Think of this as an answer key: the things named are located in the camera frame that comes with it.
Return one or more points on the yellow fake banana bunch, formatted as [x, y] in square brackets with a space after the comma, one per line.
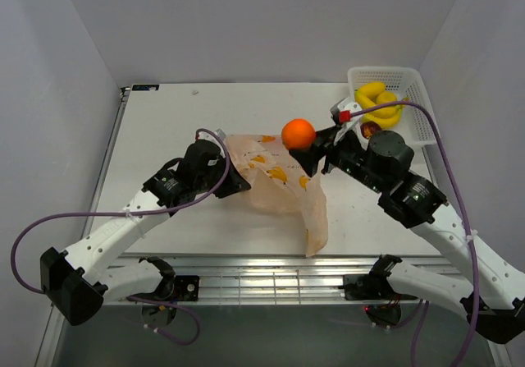
[386, 117]

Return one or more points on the red fake apple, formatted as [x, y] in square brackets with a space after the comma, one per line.
[368, 129]

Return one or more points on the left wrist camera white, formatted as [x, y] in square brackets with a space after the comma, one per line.
[220, 134]

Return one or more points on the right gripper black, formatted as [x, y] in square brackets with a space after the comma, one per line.
[308, 158]

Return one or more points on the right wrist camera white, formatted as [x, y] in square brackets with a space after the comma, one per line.
[343, 115]

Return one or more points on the white plastic basket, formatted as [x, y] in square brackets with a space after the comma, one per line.
[407, 85]

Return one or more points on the orange plastic banana-print bag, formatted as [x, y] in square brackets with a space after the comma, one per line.
[279, 185]

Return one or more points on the blue label sticker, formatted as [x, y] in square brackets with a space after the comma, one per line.
[145, 87]

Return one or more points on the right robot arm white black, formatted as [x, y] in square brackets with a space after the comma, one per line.
[491, 291]

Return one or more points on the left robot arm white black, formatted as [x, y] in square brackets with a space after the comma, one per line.
[80, 279]

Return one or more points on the orange fake orange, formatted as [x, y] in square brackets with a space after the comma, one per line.
[298, 134]

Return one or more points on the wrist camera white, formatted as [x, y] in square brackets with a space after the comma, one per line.
[343, 115]
[220, 134]

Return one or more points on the aluminium rail frame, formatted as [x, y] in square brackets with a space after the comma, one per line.
[228, 280]

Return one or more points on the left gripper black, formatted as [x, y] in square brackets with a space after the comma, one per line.
[235, 184]

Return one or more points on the yellow fake lemon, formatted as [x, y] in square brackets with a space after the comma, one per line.
[386, 97]

